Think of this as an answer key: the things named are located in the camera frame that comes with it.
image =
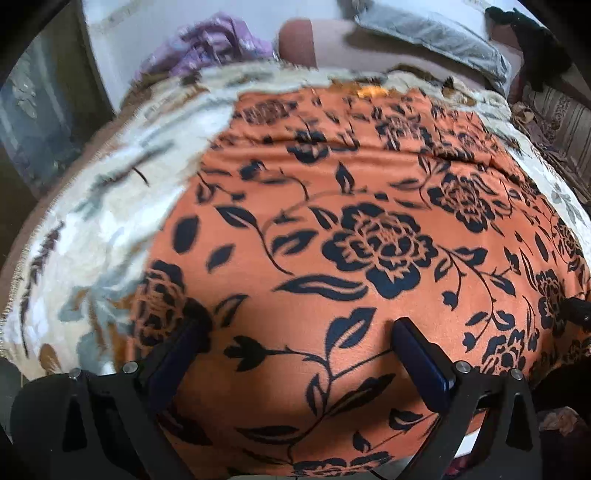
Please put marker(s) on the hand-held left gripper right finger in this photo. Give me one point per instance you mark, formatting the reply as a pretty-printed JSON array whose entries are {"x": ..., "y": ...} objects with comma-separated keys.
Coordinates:
[{"x": 418, "y": 355}]

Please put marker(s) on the brown bolster pillow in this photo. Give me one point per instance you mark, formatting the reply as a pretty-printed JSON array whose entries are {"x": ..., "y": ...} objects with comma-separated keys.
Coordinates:
[{"x": 392, "y": 60}]

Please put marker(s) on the black cloth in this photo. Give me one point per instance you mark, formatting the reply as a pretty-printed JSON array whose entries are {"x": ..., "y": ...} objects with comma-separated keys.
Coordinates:
[{"x": 535, "y": 46}]

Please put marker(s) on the purple crumpled cloth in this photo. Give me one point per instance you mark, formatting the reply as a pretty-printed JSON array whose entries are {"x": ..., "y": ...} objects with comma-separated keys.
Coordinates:
[{"x": 207, "y": 41}]

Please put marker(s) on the wooden glass-door cabinet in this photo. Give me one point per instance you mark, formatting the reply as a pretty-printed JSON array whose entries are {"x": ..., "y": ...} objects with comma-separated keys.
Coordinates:
[{"x": 41, "y": 115}]

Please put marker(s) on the cream leaf-print blanket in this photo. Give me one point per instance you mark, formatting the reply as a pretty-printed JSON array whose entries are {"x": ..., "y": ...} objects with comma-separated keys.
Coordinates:
[{"x": 115, "y": 207}]

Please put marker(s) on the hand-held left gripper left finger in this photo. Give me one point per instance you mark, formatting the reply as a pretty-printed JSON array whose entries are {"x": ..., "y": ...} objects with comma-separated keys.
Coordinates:
[{"x": 178, "y": 364}]

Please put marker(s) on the orange black floral garment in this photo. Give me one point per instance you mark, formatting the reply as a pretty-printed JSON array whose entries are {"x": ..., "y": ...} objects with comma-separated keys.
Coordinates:
[{"x": 369, "y": 184}]

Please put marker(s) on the striped brown sofa cushion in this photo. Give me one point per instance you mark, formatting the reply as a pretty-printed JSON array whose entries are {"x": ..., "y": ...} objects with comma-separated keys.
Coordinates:
[{"x": 563, "y": 120}]

